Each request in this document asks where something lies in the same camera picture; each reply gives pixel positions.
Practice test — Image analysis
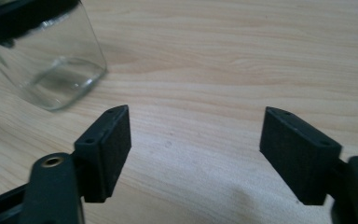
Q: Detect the clear glass jar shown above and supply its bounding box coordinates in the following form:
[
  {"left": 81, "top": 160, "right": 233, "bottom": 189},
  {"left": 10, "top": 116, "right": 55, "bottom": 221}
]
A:
[{"left": 0, "top": 1, "right": 109, "bottom": 112}]

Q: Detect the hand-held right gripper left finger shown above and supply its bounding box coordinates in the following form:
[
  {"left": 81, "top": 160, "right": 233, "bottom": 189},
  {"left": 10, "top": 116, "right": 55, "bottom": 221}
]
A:
[{"left": 74, "top": 105, "right": 132, "bottom": 204}]

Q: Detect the black jar lid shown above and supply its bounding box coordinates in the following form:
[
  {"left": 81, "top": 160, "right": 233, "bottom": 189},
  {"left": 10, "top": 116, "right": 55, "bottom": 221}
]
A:
[{"left": 0, "top": 0, "right": 82, "bottom": 49}]

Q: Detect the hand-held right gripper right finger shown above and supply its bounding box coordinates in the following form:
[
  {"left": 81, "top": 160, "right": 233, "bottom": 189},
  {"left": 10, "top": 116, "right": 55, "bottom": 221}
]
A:
[{"left": 258, "top": 105, "right": 343, "bottom": 206}]

